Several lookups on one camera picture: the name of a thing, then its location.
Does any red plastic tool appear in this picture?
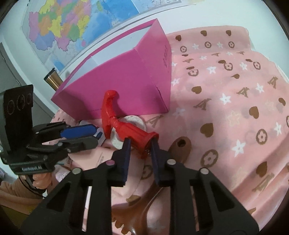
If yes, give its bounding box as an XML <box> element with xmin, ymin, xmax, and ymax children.
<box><xmin>101</xmin><ymin>90</ymin><xmax>159</xmax><ymax>159</ymax></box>

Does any left hand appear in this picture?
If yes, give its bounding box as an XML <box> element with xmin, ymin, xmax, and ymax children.
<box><xmin>32</xmin><ymin>172</ymin><xmax>52</xmax><ymax>189</ymax></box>

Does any gold thermos cup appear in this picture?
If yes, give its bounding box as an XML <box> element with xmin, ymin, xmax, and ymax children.
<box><xmin>44</xmin><ymin>68</ymin><xmax>63</xmax><ymax>91</ymax></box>

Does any grey door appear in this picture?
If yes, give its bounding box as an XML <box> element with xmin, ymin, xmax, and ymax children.
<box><xmin>0</xmin><ymin>42</ymin><xmax>57</xmax><ymax>127</ymax></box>

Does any round white pad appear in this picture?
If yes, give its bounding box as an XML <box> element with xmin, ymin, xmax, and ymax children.
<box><xmin>110</xmin><ymin>115</ymin><xmax>148</xmax><ymax>151</ymax></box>

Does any pink patterned cloth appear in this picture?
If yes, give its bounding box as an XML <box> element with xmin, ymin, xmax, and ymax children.
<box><xmin>53</xmin><ymin>25</ymin><xmax>288</xmax><ymax>229</ymax></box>

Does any pink cardboard box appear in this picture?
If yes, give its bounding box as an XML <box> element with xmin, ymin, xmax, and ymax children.
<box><xmin>52</xmin><ymin>19</ymin><xmax>172</xmax><ymax>120</ymax></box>

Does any black tracking camera left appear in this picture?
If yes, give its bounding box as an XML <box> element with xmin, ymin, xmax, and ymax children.
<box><xmin>1</xmin><ymin>90</ymin><xmax>33</xmax><ymax>152</ymax></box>

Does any wall map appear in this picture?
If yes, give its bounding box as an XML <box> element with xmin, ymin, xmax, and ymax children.
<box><xmin>21</xmin><ymin>0</ymin><xmax>204</xmax><ymax>73</ymax></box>

